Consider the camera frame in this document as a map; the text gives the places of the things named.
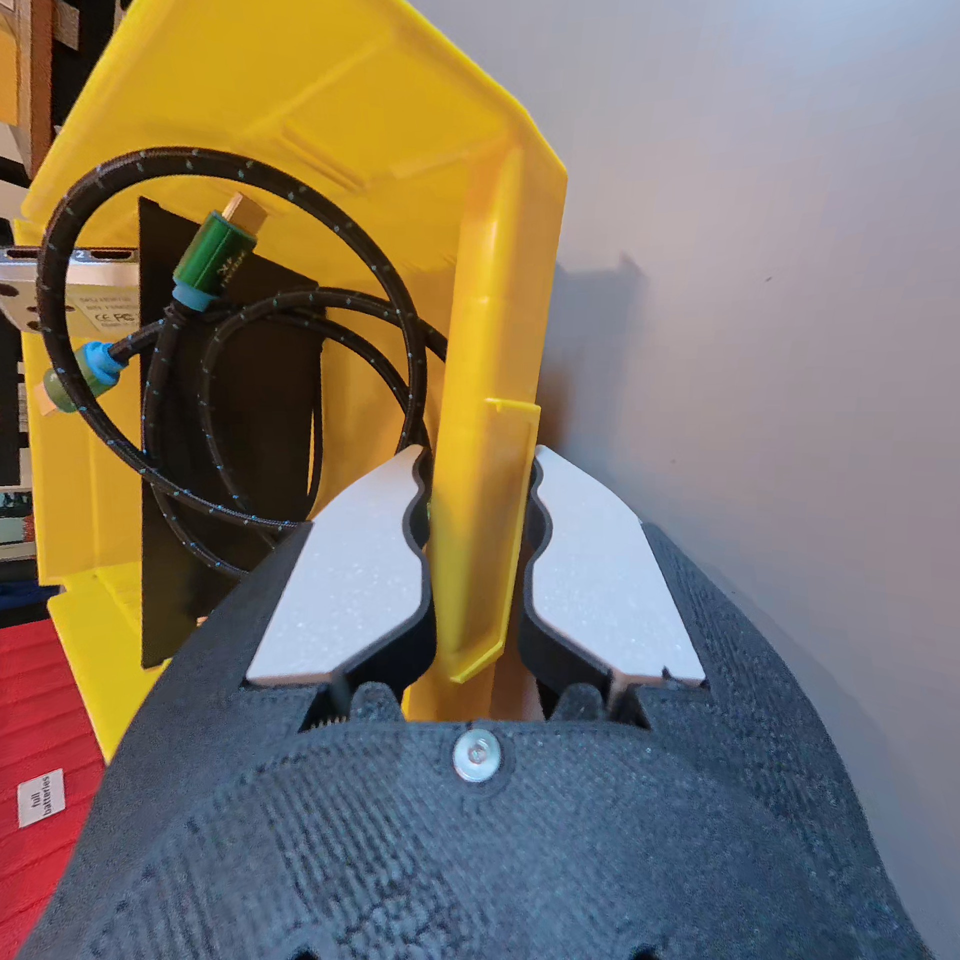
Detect yellow plastic bin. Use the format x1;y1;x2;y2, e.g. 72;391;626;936
15;0;568;759

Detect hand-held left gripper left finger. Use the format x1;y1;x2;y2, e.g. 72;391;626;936
245;446;436;691

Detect braided hdmi cable green plugs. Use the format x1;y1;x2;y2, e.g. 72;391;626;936
38;146;448;579

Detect red ribbed crate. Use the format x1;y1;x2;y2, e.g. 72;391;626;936
0;615;109;939

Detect black bin divider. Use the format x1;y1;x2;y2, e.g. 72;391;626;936
138;195;324;669

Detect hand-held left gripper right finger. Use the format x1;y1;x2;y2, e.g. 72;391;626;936
521;446;706;691

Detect grey hdmi hub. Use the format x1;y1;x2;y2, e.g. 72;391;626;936
0;245;144;339

